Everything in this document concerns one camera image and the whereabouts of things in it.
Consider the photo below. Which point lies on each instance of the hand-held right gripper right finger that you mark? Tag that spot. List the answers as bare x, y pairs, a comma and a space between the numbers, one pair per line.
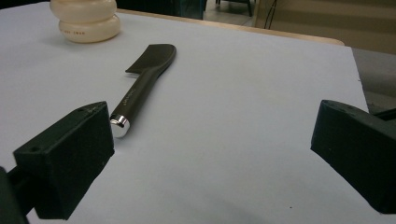
358, 146

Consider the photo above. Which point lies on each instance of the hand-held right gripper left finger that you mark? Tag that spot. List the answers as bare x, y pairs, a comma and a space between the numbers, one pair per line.
68, 155

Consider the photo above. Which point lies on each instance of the black spatula with chrome end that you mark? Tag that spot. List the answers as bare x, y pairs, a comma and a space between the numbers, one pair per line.
140, 90

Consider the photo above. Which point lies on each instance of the cream ribbed utensil holder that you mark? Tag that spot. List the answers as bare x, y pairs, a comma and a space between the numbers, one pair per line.
87, 18

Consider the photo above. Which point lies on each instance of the light wooden platform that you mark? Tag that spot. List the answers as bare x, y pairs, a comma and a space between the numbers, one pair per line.
327, 18

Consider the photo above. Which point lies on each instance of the wooden table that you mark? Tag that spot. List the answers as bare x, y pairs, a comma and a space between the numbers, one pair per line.
280, 32

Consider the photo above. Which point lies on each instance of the white table sheet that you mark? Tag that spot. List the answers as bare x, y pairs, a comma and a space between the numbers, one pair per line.
218, 130

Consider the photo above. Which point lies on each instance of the dark chair legs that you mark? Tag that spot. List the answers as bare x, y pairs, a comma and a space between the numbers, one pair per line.
246, 6

